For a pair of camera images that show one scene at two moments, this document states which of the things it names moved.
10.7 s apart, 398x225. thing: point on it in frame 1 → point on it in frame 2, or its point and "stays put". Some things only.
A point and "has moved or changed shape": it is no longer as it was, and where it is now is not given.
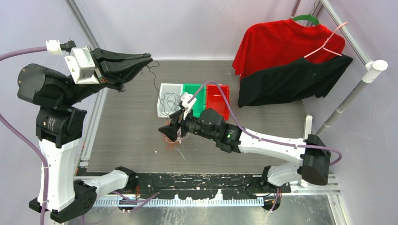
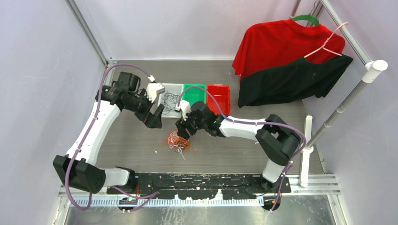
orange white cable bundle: x=179 y=138 has moved or changed shape
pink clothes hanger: x=322 y=47 stays put
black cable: x=154 y=74 has moved or changed shape
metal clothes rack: x=370 y=73 stays put
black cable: x=170 y=103 stays put
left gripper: x=114 y=68 → x=150 y=120
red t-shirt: x=267 y=43 stays put
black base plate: x=196 y=186 stays put
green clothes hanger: x=307 y=17 stays put
